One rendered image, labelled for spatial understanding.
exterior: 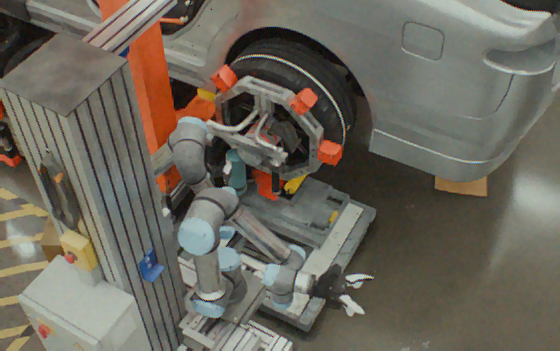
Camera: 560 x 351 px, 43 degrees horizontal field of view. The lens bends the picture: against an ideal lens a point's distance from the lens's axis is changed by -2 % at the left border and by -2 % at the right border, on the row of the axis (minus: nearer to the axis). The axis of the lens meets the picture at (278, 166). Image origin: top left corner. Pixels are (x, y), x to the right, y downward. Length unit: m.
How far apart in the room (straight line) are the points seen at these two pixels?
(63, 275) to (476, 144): 1.75
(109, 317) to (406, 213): 2.21
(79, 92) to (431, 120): 1.70
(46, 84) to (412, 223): 2.64
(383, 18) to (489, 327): 1.72
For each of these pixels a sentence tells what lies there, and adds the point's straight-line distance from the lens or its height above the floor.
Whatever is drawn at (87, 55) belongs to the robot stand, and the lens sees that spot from 1.99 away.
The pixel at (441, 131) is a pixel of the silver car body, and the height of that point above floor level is 1.03.
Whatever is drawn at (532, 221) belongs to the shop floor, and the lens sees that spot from 4.29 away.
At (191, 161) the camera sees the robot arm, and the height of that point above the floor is 1.31.
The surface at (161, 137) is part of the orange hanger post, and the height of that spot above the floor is 0.89.
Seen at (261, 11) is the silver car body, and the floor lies 1.36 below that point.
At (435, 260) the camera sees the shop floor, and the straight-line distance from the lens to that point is 3.99.
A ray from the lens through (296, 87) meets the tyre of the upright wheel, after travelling 3.16.
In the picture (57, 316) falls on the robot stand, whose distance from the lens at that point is 2.45.
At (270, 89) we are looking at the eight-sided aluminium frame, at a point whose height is 1.10.
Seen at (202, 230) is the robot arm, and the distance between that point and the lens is 2.25.
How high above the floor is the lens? 3.25
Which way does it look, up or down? 48 degrees down
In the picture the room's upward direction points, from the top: 2 degrees counter-clockwise
